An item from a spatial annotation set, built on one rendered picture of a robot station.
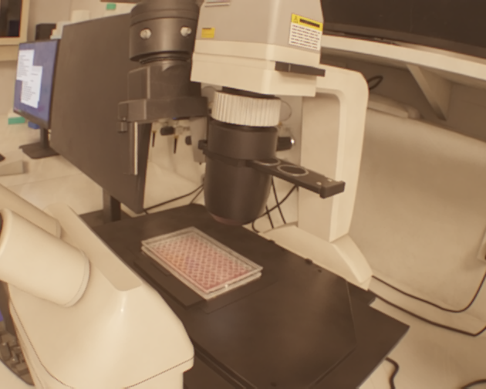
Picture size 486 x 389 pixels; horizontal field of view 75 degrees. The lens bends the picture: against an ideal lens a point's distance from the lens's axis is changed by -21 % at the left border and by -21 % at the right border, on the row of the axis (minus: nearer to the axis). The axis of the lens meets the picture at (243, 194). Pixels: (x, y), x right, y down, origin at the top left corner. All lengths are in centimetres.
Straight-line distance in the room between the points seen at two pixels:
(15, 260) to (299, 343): 26
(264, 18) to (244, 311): 28
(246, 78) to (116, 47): 44
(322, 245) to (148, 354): 36
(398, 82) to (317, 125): 55
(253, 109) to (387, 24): 46
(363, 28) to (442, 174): 35
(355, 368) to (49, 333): 27
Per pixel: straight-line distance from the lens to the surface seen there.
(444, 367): 74
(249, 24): 34
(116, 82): 72
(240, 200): 37
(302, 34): 35
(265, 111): 36
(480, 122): 96
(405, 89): 101
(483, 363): 80
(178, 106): 45
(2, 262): 24
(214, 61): 37
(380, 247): 95
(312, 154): 52
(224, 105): 36
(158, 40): 44
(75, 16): 208
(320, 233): 56
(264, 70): 32
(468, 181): 84
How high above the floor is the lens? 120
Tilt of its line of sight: 20 degrees down
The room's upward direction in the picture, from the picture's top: 7 degrees clockwise
